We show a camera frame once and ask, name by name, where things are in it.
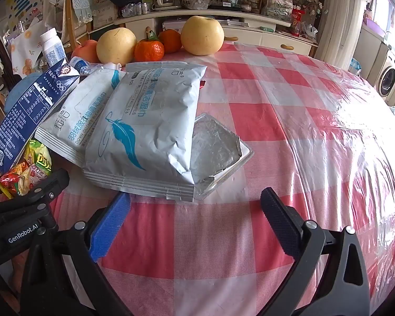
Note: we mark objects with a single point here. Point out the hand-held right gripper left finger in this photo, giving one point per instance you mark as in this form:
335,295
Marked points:
108,227

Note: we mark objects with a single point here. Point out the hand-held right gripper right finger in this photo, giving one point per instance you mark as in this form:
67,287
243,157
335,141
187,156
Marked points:
279,223

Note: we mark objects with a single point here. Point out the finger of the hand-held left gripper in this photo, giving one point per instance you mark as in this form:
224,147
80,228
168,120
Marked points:
42,186

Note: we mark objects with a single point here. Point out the yellow green snack packet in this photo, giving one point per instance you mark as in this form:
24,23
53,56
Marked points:
39,156

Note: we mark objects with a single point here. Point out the red snack packet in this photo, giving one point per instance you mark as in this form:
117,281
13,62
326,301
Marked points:
11,180

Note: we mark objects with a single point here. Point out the blue and white milk carton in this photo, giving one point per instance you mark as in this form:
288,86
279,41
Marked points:
23,112

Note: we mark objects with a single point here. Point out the white wet wipe packet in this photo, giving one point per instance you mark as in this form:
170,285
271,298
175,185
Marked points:
72,115

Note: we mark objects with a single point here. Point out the silver foil tray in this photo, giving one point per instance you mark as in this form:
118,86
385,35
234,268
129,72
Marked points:
214,144

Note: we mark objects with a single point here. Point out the feather print wet wipe packet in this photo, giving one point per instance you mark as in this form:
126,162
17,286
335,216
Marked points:
144,121

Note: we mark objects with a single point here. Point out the crushed clear plastic bottle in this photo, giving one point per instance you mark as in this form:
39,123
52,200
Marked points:
80,65

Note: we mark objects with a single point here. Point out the red white checked tablecloth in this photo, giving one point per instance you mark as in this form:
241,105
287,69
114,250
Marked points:
283,121

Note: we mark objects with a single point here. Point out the white plastic milk bottle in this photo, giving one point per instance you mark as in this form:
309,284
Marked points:
52,51

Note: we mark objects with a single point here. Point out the fruit print table cover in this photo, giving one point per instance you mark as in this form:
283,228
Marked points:
26,49

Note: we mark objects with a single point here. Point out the red apple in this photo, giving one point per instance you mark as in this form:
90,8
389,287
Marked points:
87,52

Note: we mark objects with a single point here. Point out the yellow pear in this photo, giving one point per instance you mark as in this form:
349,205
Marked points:
202,36
117,46

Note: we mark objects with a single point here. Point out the tangerine with green leaf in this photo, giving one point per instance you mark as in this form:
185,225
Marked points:
148,51

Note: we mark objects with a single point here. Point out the wooden chair with lace cover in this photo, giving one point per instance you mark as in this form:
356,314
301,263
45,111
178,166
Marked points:
80,3

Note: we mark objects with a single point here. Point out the white washing machine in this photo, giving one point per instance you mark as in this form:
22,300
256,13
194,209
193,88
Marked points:
391,72

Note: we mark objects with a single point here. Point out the orange tangerine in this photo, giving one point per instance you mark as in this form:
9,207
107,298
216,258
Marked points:
171,41

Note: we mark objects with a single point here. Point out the white television cabinet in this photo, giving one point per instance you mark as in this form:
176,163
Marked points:
250,28

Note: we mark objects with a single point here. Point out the red plastic bag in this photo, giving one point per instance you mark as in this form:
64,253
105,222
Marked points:
297,21

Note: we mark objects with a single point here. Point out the white curtain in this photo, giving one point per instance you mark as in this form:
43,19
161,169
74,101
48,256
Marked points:
339,19

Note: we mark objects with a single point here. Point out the crumpled plastic bag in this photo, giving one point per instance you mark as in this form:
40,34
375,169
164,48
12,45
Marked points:
279,3

